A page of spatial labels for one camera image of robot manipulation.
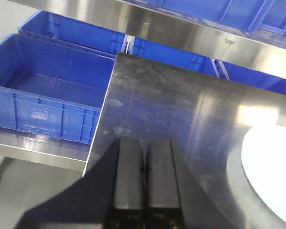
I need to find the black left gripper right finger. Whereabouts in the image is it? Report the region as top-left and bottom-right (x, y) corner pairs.
(146, 140), (180, 209)

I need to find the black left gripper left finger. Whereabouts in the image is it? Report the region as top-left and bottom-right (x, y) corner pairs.
(113, 139), (143, 210)

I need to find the light blue plate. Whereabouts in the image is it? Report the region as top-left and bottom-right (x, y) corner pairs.
(241, 125), (286, 223)

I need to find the blue crate, rear right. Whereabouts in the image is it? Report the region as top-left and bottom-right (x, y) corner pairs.
(133, 38), (216, 76)

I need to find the blue crate, side table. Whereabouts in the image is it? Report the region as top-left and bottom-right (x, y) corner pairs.
(0, 34), (116, 144)

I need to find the steel side table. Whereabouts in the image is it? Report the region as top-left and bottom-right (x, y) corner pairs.
(0, 127), (90, 172)

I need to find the blue crate, rear left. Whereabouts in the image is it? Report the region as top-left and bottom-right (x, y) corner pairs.
(18, 10), (127, 55)

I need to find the blue plastic bin, left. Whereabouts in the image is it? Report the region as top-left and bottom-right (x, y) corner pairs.
(128, 0), (274, 33)

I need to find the blue plastic bin,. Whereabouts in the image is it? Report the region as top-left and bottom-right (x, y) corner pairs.
(128, 0), (274, 33)
(259, 0), (286, 36)

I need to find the blue plastic bin, middle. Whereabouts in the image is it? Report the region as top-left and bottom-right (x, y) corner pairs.
(259, 0), (286, 36)

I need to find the stainless steel shelf rail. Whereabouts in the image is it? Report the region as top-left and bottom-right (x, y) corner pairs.
(21, 0), (286, 79)

